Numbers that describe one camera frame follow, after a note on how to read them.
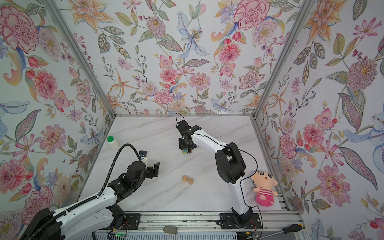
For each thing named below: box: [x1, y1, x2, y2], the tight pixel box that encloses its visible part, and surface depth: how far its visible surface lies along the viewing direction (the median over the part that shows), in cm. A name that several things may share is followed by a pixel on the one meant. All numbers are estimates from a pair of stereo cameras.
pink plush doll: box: [251, 171, 279, 207], surface depth 80 cm
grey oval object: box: [163, 225, 178, 235], surface depth 72 cm
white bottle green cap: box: [106, 135, 120, 151], surface depth 98 cm
